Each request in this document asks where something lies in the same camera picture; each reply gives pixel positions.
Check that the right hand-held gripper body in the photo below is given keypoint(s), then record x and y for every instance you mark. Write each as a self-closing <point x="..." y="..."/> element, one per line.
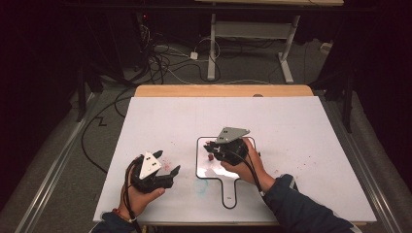
<point x="231" y="150"/>

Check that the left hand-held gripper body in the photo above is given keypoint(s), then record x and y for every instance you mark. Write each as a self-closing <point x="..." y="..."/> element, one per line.
<point x="149" y="168"/>

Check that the person's right hand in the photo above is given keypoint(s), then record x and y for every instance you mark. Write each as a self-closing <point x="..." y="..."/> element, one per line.
<point x="247" y="171"/>

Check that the person's left hand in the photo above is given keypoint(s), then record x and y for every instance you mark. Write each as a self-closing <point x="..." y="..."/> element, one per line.
<point x="139" y="202"/>

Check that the wooden table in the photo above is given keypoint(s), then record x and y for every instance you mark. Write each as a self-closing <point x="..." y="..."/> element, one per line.
<point x="220" y="90"/>

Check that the white table sheet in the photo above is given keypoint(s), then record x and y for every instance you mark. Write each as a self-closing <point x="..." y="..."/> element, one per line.
<point x="291" y="123"/>

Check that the white power adapter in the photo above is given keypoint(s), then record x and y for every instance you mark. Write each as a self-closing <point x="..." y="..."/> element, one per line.
<point x="194" y="55"/>

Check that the black stand leg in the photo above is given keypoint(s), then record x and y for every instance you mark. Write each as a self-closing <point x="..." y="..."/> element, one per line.
<point x="81" y="97"/>
<point x="348" y="106"/>

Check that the white-legged desk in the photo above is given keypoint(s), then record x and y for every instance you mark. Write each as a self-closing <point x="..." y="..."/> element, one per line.
<point x="252" y="29"/>

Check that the small beige box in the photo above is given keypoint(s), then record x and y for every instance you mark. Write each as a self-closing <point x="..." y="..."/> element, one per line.
<point x="326" y="47"/>

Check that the metal floor rail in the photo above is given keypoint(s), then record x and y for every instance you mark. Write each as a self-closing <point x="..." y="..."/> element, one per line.
<point x="55" y="168"/>
<point x="377" y="197"/>

